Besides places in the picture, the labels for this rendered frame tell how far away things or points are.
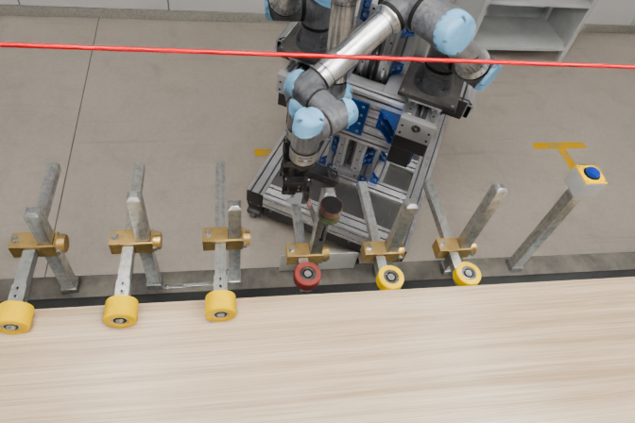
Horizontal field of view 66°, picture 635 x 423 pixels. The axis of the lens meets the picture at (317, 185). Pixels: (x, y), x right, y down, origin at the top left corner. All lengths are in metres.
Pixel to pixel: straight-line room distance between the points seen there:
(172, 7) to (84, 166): 1.52
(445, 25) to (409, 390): 0.95
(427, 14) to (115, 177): 2.01
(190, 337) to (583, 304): 1.17
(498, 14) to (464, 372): 3.57
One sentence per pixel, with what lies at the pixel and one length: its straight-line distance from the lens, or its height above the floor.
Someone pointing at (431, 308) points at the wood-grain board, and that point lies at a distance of 1.51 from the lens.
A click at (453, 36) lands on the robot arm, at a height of 1.49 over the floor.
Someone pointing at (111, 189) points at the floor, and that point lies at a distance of 2.86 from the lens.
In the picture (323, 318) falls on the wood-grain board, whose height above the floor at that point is 0.90.
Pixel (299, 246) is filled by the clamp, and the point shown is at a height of 0.87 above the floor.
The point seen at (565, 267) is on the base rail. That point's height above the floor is 0.70.
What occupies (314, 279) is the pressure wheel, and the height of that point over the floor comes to 0.91.
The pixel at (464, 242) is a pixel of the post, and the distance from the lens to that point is 1.67.
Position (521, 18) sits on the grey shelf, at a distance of 4.70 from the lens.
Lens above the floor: 2.17
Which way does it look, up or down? 50 degrees down
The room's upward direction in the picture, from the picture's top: 12 degrees clockwise
